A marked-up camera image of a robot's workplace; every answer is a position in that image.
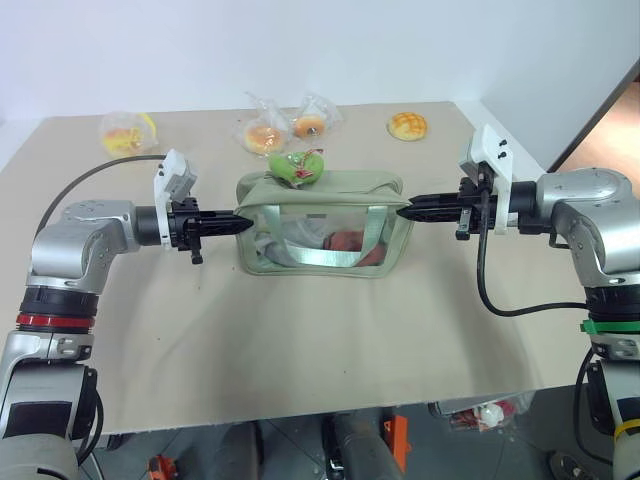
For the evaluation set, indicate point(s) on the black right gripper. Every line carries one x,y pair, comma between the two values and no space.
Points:
472,207

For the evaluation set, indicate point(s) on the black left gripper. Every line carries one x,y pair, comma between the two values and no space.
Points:
182,225

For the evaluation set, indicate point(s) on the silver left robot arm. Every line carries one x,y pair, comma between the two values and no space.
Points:
60,250

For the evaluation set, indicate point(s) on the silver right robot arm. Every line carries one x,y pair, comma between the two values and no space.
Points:
585,200

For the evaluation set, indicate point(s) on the green pouch with clear window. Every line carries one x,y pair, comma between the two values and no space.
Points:
320,192

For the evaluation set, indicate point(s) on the grey cloth item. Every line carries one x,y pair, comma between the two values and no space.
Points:
300,237

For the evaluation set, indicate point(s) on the yellow pineapple bun toy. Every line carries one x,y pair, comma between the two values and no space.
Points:
409,126

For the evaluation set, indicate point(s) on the large bagged toy donut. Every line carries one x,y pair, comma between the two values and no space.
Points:
262,137

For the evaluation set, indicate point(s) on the red toy fruit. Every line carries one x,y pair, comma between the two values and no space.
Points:
347,241

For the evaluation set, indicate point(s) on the bagged yellow toy bread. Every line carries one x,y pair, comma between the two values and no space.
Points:
122,137

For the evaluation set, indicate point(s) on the small bagged toy donut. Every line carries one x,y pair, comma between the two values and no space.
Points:
310,125

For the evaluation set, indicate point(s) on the clear bag of toys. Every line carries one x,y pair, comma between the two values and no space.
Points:
480,414

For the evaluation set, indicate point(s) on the dark rounded shape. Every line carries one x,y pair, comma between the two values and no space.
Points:
360,450

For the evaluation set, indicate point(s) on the grey shoe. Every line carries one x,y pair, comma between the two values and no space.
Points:
575,467

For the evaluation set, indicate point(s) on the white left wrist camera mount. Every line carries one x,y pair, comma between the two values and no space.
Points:
172,172

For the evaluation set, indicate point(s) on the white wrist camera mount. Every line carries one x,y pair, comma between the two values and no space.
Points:
172,172
492,145

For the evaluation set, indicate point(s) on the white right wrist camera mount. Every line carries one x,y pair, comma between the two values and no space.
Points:
492,145

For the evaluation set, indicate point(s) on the tall orange bracket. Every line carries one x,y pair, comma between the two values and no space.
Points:
400,440

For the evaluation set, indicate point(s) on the small orange bracket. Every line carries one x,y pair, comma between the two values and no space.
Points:
164,469

